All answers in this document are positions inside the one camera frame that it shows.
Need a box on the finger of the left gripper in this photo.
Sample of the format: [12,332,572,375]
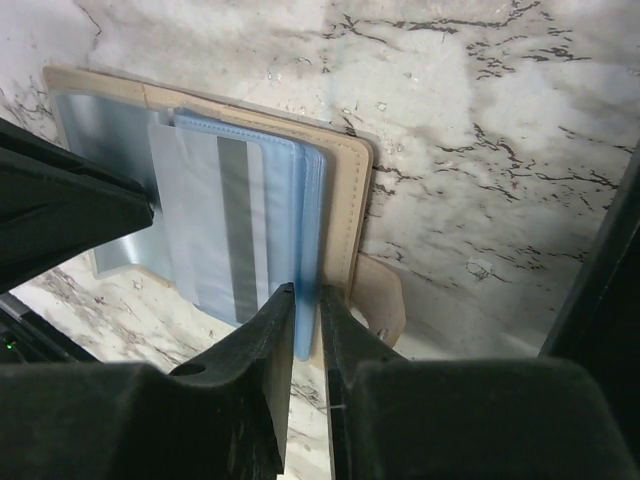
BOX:
[1,120,153,293]

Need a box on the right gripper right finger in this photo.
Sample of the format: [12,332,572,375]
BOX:
[320,286,639,479]

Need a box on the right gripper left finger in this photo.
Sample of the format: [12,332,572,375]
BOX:
[1,284,295,479]

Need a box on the white VIP card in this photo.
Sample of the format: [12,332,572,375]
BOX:
[148,125,269,325]

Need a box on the black plastic card tray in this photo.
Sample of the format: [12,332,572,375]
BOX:
[541,151,639,395]

